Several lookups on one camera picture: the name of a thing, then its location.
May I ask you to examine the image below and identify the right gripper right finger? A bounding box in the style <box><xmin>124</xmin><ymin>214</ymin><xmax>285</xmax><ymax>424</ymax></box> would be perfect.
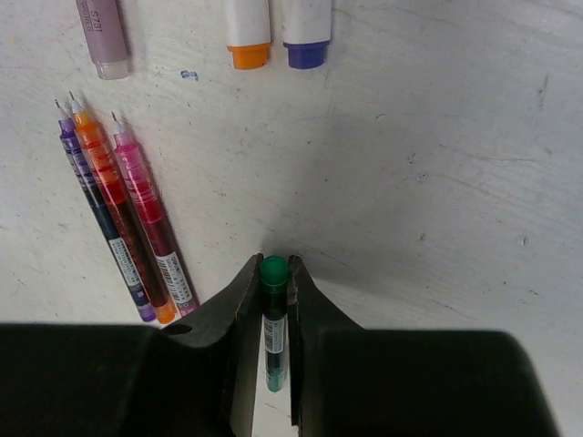
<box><xmin>288</xmin><ymin>256</ymin><xmax>558</xmax><ymax>436</ymax></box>

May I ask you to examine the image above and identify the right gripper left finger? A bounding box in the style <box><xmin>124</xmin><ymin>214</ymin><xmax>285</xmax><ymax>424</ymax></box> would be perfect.
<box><xmin>1</xmin><ymin>254</ymin><xmax>262</xmax><ymax>436</ymax></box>

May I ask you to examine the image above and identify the purple highlighter pen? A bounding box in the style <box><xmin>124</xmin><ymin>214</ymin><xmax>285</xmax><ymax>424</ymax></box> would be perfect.
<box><xmin>55</xmin><ymin>100</ymin><xmax>156</xmax><ymax>322</ymax></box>

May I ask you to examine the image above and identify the red highlighter pen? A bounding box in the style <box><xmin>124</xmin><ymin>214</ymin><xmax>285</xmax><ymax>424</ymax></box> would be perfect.
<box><xmin>112</xmin><ymin>117</ymin><xmax>199</xmax><ymax>316</ymax></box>

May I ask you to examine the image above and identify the green pen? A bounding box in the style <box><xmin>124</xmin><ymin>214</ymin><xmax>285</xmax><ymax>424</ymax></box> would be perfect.
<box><xmin>260</xmin><ymin>256</ymin><xmax>289</xmax><ymax>392</ymax></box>

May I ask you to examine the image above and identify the orange red pen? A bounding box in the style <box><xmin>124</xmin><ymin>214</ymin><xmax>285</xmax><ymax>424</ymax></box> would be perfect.
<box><xmin>70</xmin><ymin>97</ymin><xmax>176</xmax><ymax>324</ymax></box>

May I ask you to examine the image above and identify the purple capped white marker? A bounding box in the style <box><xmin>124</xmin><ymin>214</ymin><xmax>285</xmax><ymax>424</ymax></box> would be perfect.
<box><xmin>282</xmin><ymin>0</ymin><xmax>332</xmax><ymax>70</ymax></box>

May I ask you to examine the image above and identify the orange capped white marker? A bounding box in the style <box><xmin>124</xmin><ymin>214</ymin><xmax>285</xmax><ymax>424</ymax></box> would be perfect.
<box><xmin>224</xmin><ymin>0</ymin><xmax>271</xmax><ymax>70</ymax></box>

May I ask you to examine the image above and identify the pink highlighter pen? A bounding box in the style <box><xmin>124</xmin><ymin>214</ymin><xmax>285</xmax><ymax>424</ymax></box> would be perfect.
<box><xmin>76</xmin><ymin>0</ymin><xmax>129</xmax><ymax>80</ymax></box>

